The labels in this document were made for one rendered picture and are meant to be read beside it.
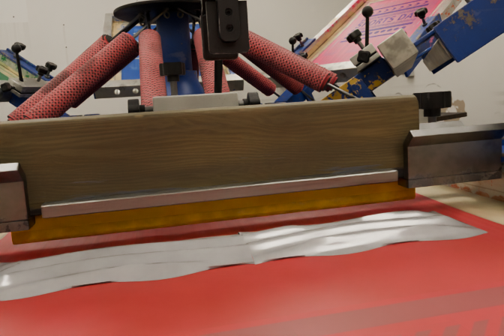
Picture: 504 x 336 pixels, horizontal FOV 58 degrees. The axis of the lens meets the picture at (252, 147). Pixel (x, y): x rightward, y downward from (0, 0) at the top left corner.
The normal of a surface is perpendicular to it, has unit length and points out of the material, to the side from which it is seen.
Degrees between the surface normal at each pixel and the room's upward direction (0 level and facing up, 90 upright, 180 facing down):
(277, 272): 0
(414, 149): 90
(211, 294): 0
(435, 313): 0
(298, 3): 90
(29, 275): 31
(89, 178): 90
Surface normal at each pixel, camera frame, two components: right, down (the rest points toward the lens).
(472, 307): -0.06, -0.99
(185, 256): -0.02, -0.80
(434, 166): 0.20, 0.09
